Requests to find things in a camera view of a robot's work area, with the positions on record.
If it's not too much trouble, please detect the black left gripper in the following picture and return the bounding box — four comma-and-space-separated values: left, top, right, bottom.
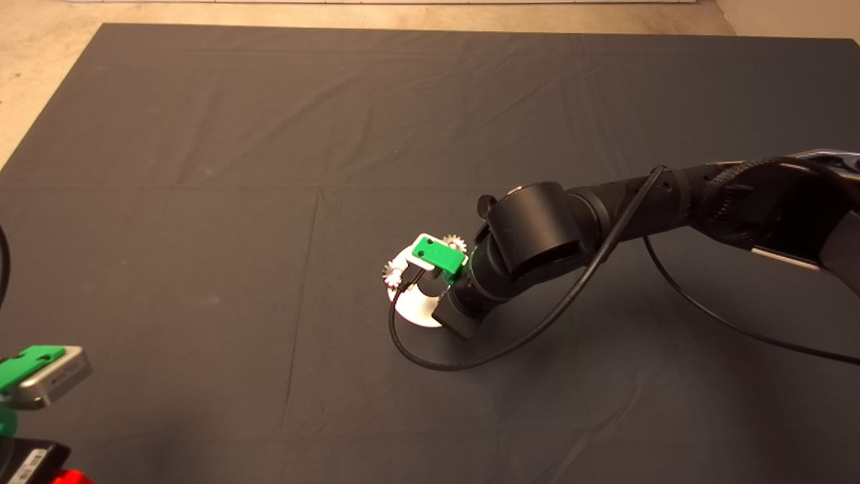
0, 437, 96, 484

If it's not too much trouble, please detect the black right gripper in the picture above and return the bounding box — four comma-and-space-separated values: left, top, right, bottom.
431, 279, 499, 340

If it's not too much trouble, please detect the round metal carrier plate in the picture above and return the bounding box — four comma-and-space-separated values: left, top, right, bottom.
388, 245, 452, 328

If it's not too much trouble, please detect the dark grey table cloth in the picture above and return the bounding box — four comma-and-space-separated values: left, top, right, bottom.
0, 24, 860, 484

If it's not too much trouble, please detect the green right camera mount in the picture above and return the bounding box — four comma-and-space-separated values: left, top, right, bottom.
411, 236, 470, 284

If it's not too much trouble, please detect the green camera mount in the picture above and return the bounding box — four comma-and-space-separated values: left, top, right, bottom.
411, 236, 470, 284
0, 346, 67, 438

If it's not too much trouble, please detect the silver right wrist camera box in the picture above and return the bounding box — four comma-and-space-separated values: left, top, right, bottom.
403, 233, 445, 278

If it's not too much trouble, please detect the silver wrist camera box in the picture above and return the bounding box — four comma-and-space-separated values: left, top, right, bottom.
0, 346, 93, 411
403, 233, 445, 278

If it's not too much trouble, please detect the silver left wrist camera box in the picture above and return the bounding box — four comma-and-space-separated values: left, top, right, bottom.
0, 346, 93, 411

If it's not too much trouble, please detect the green left camera mount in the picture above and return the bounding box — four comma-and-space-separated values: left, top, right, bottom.
0, 346, 67, 438

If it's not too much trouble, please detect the thick black braided cable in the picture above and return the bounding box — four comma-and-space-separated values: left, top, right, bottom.
699, 155, 860, 223

